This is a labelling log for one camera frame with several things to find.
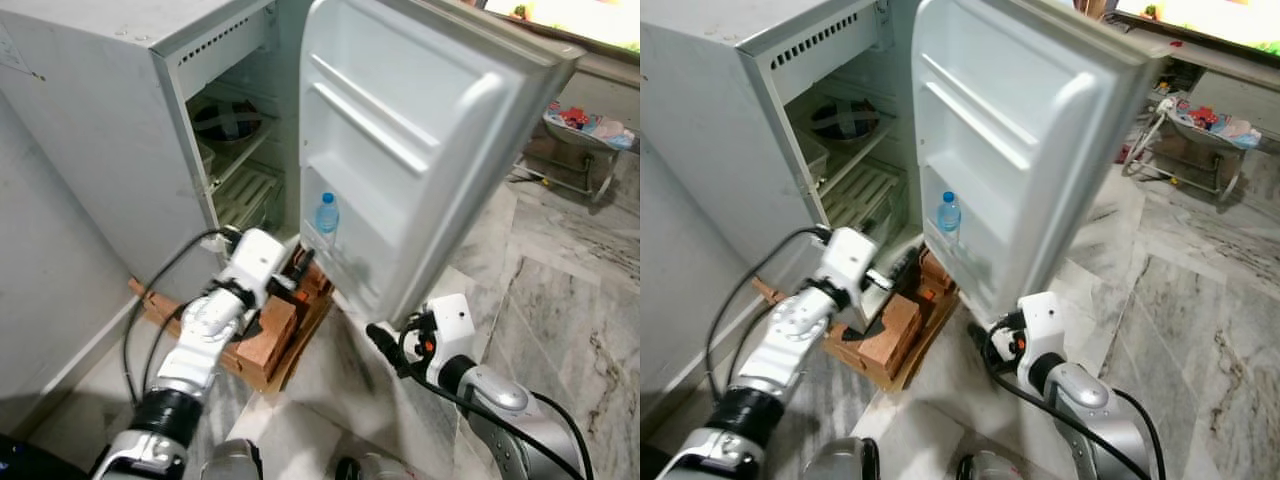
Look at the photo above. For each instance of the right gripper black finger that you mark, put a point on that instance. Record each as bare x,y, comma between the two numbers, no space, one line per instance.
385,348
978,342

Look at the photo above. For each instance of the slatted white fridge shelf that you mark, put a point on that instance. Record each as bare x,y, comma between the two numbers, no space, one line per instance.
250,195
865,195

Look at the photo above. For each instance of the plain white fridge shelf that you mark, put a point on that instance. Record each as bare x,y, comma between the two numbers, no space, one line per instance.
245,152
860,152

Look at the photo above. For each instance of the grey fridge cabinet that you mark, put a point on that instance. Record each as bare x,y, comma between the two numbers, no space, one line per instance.
100,110
730,110

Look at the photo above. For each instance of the water bottle with blue cap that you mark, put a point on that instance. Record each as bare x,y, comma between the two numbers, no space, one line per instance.
949,214
327,215

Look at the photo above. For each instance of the grey robot right leg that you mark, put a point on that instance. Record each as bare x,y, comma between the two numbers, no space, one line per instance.
990,468
375,468

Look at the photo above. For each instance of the grey robot leg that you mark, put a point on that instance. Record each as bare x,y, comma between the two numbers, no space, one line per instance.
990,468
230,462
375,468
840,462

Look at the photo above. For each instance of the metal bowl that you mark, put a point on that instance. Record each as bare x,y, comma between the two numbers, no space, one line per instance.
228,120
846,120

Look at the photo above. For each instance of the grey robot left leg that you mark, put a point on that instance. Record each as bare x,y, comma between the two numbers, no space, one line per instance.
840,462
230,462

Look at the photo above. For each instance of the white metal stand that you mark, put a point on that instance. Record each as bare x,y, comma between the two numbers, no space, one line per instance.
1190,175
570,175

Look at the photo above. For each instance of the grey basin with clutter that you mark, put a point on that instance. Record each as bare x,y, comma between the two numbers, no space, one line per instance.
590,135
1215,135

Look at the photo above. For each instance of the bright television screen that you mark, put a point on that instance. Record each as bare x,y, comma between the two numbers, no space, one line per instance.
1210,18
580,15

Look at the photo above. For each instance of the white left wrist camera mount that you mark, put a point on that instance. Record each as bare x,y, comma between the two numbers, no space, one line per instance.
250,265
850,262

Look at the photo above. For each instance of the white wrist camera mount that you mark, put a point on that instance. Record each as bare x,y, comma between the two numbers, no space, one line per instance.
450,325
250,265
1043,325
850,262

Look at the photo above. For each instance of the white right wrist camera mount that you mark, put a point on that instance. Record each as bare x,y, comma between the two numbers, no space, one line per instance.
1043,325
450,325

